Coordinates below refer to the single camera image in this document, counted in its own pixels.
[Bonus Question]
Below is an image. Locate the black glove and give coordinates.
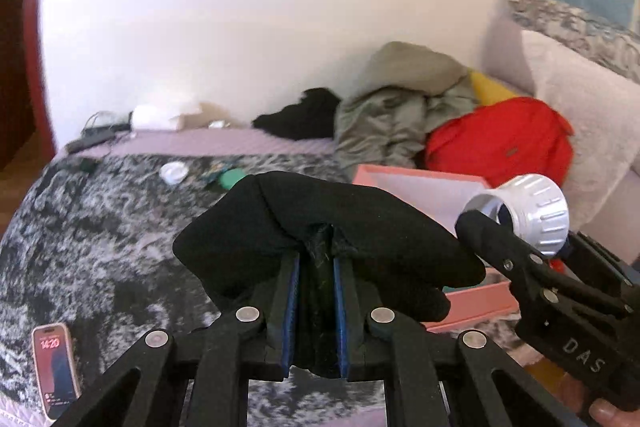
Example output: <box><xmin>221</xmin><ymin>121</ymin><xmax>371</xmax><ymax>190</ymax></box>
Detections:
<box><xmin>172</xmin><ymin>171</ymin><xmax>485</xmax><ymax>322</ymax></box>

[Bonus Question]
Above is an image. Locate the green small object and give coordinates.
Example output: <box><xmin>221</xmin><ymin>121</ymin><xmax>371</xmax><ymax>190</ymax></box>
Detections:
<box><xmin>217</xmin><ymin>168</ymin><xmax>246</xmax><ymax>191</ymax></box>

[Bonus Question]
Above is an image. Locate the person's right hand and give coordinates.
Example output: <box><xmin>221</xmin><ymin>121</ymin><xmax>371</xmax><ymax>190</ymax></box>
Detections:
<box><xmin>589</xmin><ymin>399</ymin><xmax>640</xmax><ymax>427</ymax></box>

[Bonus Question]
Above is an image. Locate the pink cardboard box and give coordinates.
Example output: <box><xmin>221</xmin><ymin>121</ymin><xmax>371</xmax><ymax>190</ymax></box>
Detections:
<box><xmin>352</xmin><ymin>165</ymin><xmax>518</xmax><ymax>333</ymax></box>

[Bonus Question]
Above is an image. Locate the smartphone with pink case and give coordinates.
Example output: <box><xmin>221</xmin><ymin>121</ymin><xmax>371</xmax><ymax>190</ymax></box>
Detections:
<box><xmin>32</xmin><ymin>323</ymin><xmax>80</xmax><ymax>421</ymax></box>

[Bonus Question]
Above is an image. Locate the red backpack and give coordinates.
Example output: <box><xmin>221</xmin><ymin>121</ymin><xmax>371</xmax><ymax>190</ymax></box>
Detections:
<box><xmin>425</xmin><ymin>96</ymin><xmax>574</xmax><ymax>187</ymax></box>

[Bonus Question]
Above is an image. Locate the yellow cloth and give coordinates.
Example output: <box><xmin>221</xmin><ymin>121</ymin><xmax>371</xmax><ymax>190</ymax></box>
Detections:
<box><xmin>470</xmin><ymin>70</ymin><xmax>518</xmax><ymax>106</ymax></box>

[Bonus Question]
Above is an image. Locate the black white patterned blanket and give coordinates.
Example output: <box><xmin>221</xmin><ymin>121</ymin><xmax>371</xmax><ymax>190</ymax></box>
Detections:
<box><xmin>0</xmin><ymin>150</ymin><xmax>526</xmax><ymax>427</ymax></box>

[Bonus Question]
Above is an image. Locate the olive green jacket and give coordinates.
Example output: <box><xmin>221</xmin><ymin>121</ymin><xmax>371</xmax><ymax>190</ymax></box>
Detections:
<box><xmin>334</xmin><ymin>41</ymin><xmax>478</xmax><ymax>176</ymax></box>

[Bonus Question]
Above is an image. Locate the white lace cushion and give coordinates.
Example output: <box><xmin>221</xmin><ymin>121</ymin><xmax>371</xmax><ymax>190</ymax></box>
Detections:
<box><xmin>521</xmin><ymin>30</ymin><xmax>639</xmax><ymax>229</ymax></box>

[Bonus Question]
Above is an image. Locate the black fur garment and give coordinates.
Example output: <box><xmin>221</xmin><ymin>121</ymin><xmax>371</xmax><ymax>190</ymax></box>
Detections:
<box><xmin>252</xmin><ymin>88</ymin><xmax>342</xmax><ymax>141</ymax></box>

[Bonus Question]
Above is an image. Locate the small white cap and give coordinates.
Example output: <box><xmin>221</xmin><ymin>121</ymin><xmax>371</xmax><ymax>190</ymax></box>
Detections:
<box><xmin>158</xmin><ymin>161</ymin><xmax>189</xmax><ymax>186</ymax></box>

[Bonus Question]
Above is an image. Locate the black charger with cable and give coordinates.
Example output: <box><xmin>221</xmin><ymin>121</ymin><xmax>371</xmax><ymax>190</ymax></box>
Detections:
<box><xmin>64</xmin><ymin>110</ymin><xmax>132</xmax><ymax>155</ymax></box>

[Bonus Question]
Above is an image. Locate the dark red door frame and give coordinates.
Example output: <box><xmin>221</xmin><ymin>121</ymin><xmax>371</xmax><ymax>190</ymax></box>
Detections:
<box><xmin>1</xmin><ymin>0</ymin><xmax>54</xmax><ymax>165</ymax></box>

